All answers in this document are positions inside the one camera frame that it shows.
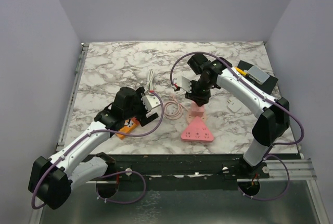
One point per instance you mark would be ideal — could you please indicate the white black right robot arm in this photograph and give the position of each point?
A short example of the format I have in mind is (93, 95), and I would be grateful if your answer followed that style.
(271, 113)

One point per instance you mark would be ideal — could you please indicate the pink cube socket adapter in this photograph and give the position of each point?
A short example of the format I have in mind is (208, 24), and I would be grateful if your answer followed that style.
(196, 111)

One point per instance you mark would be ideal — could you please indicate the white usb charger plug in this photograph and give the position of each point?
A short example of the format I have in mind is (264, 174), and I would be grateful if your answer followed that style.
(234, 105)

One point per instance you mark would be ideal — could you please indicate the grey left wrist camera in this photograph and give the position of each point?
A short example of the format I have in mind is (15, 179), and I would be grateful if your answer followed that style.
(150, 102)

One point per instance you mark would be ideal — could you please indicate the red cube socket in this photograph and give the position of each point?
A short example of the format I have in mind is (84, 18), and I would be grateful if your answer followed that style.
(132, 123)

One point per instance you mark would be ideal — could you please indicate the white grey network switch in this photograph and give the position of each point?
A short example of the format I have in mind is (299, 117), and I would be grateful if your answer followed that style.
(258, 75)

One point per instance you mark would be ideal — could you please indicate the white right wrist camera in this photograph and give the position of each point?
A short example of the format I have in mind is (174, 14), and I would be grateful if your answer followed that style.
(183, 83)

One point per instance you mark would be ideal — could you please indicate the aluminium frame rail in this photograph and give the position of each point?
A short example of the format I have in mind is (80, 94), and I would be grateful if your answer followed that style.
(172, 133)

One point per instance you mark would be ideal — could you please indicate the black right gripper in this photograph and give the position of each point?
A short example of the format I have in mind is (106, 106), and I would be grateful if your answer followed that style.
(199, 99)

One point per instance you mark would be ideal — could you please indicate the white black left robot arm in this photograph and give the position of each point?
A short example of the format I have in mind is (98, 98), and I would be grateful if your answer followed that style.
(53, 179)

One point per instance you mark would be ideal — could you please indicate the round pink power strip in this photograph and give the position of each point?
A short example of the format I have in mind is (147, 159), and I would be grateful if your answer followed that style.
(189, 118)

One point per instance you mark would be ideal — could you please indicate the pink triangular power strip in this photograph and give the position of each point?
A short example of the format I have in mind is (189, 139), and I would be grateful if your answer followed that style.
(197, 131)

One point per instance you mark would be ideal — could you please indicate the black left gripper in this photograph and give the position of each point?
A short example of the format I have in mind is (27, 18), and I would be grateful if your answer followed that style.
(142, 118)

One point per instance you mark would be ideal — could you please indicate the black flat box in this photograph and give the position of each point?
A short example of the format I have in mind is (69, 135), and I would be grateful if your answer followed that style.
(267, 87)

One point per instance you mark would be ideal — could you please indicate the orange power strip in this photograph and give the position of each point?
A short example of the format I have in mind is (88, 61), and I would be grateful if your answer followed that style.
(126, 131)

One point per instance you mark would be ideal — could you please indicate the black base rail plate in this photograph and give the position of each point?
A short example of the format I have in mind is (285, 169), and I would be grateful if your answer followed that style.
(187, 172)

